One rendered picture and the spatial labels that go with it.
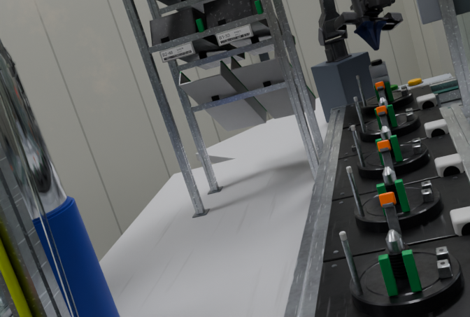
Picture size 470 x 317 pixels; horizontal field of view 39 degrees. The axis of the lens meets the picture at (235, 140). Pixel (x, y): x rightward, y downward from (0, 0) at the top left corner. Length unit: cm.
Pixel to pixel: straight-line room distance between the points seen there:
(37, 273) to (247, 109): 113
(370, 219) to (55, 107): 288
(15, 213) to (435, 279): 52
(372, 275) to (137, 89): 314
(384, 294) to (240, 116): 115
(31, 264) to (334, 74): 148
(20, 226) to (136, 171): 309
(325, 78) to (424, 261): 137
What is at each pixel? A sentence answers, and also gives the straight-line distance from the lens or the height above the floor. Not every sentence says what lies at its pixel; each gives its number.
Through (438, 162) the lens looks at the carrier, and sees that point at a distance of 122.
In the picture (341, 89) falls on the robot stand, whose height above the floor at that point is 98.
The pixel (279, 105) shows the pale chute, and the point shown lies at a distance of 188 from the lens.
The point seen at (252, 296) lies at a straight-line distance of 122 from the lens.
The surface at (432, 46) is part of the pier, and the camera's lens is 509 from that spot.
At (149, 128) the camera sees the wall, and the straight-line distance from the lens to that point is 395.
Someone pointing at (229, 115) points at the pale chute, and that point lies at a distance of 190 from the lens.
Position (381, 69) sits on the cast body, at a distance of 177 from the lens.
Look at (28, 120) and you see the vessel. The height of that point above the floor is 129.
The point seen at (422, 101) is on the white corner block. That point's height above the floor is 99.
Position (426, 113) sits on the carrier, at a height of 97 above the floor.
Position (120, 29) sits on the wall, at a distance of 391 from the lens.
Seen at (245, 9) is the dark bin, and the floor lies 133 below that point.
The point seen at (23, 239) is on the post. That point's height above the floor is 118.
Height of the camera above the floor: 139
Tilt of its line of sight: 13 degrees down
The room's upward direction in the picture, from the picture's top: 18 degrees counter-clockwise
